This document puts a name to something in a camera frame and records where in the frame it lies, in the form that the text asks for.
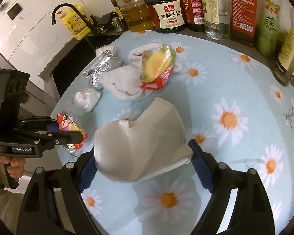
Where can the red label sauce bottle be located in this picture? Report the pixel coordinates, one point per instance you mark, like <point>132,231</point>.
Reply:
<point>193,5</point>

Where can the white paper bag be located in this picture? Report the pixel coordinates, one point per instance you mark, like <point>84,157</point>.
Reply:
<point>142,146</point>

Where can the black sink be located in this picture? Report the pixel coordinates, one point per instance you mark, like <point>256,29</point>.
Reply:
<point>71,61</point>

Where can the crumpled silver foil wrapper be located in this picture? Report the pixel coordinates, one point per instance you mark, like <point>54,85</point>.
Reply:
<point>103,66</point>

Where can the dark bottle red label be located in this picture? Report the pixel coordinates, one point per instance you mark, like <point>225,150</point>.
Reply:
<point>243,9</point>

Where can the black faucet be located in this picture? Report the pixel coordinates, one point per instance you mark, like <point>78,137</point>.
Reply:
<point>73,11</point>

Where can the clear bottle beige label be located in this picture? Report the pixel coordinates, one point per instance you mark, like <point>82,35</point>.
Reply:
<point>215,29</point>

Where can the colourful snack wrapper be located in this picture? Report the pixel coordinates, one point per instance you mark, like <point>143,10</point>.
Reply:
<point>73,127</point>

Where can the large cooking oil bottle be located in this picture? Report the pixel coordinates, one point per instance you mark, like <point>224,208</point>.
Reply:
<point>137,14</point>

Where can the black wall switch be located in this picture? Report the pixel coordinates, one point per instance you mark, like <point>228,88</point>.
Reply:
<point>14,11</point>

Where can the green label bottle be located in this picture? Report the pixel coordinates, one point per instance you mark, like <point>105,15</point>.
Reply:
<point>268,29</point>

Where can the person's left hand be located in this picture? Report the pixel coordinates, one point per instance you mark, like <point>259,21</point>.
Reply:
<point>16,167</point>

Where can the yellow box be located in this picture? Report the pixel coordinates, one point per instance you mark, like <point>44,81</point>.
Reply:
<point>74,25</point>

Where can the clear bag of white tissue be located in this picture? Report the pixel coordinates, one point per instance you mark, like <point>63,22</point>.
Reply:
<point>85,100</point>

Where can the yellow green snack bag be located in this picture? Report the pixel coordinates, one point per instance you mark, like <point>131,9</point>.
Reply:
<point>156,66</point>

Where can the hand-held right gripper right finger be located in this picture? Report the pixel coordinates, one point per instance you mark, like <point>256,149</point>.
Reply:
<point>202,164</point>

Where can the small bottle tan label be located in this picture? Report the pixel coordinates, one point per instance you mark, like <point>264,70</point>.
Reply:
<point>288,53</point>

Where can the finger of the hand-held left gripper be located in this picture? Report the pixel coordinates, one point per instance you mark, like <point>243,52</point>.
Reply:
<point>63,139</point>
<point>55,125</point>

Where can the dark soy sauce bottle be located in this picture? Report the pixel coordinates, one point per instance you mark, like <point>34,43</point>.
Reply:
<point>171,17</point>

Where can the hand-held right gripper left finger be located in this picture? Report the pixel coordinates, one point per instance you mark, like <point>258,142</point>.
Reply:
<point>87,173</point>

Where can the daisy print blue tablecloth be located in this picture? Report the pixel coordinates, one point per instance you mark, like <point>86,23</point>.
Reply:
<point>235,83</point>

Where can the black cloth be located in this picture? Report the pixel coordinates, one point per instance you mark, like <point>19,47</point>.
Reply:
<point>105,20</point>

